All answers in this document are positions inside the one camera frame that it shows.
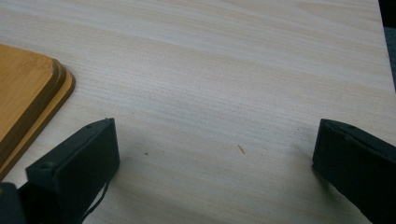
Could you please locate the bamboo cutting board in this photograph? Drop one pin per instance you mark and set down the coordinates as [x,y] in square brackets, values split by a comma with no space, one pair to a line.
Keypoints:
[21,93]

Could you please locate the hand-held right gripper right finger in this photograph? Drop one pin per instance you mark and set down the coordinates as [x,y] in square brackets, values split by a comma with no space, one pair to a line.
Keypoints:
[358,165]

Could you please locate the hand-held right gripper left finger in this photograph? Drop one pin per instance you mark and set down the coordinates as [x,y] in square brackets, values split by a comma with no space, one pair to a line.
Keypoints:
[81,165]

